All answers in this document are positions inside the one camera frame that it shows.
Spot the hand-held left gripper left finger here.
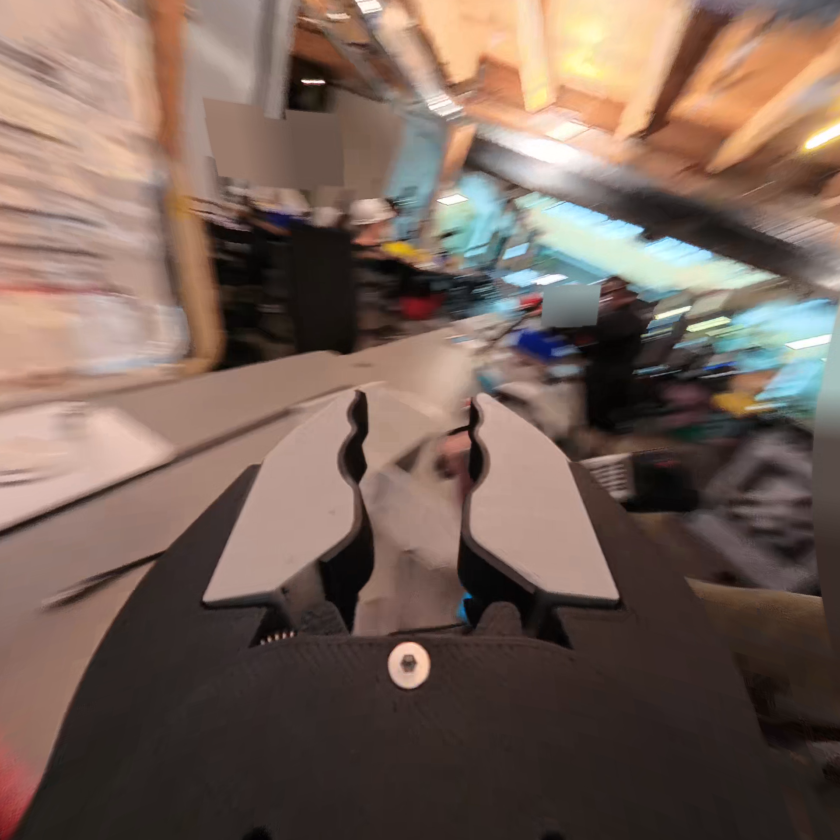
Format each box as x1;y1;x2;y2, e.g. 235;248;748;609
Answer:
202;390;375;618

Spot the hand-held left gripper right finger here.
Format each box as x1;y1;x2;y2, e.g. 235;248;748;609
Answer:
457;392;622;607

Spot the white plastic bag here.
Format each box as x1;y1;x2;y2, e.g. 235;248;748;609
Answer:
357;387;472;636

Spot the dark cabinet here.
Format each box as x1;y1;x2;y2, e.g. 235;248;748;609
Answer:
290;223;360;355

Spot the clear acrylic box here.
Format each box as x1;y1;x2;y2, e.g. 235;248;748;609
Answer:
0;402;177;529

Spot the thin black cable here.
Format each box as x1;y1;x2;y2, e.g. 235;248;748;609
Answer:
39;550;166;610

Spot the wooden post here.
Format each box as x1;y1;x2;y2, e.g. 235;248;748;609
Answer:
147;0;227;376

